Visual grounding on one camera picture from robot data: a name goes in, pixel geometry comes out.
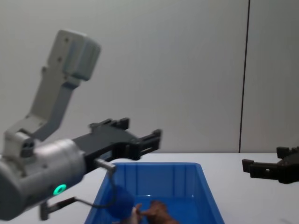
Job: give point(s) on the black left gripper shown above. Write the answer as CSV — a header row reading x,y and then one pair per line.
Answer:
x,y
105,140

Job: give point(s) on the blue plastic bin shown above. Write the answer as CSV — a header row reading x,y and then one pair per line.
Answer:
x,y
168,179

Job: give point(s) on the blue round ball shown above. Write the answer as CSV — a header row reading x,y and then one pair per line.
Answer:
x,y
122,200

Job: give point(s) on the brown toy figure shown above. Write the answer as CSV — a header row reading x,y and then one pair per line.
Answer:
x,y
161,211

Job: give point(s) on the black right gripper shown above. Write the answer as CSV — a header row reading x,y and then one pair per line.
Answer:
x,y
292,170

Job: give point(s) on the small white pink object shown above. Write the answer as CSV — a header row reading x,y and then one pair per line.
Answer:
x,y
135,214

